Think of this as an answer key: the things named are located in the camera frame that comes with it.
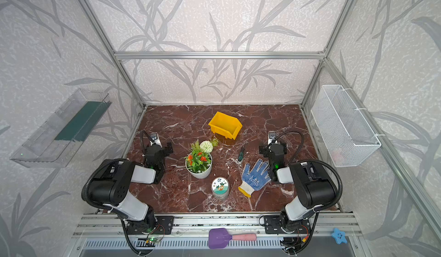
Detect blue star toy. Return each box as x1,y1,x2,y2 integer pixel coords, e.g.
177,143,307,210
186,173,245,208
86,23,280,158
331,228,348,244

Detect clear plastic wall shelf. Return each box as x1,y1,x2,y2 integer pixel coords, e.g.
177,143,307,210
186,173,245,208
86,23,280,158
10,89,111,168

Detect white wire mesh basket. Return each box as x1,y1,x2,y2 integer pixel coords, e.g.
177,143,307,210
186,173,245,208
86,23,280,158
311,85,381,167

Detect potted artificial plant white pot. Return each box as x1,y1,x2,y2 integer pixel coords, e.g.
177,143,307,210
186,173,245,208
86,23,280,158
186,138,219,179

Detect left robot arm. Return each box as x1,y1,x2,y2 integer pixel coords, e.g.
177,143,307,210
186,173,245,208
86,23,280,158
81,142,173,233

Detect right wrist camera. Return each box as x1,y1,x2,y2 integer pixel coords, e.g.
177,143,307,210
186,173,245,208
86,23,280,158
268,131,277,144

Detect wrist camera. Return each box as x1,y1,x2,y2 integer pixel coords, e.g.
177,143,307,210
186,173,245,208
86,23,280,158
268,131,277,144
149,133,162,147

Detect green black screwdriver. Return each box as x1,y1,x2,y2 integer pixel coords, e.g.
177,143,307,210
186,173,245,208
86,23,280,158
238,144,245,163

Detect purple pink spatula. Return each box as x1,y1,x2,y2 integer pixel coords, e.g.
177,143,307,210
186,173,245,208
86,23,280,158
208,228,257,250

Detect yellow plastic bin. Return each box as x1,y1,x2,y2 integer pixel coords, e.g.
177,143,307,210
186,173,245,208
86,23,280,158
209,112,242,140

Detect aluminium frame rail base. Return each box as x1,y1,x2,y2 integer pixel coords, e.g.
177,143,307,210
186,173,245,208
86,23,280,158
64,212,371,257

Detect blue white work glove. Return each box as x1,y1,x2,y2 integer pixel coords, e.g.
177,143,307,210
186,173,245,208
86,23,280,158
238,159,271,198

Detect round tin can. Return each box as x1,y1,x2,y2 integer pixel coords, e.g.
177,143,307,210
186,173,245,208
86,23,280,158
211,177,230,200

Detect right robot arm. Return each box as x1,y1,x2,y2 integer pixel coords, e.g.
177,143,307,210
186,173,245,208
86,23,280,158
259,143,343,234

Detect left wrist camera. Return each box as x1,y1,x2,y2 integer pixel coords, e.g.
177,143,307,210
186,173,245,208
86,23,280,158
149,133,162,147

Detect aluminium corner post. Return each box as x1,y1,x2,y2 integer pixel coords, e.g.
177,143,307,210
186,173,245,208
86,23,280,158
300,0,357,108

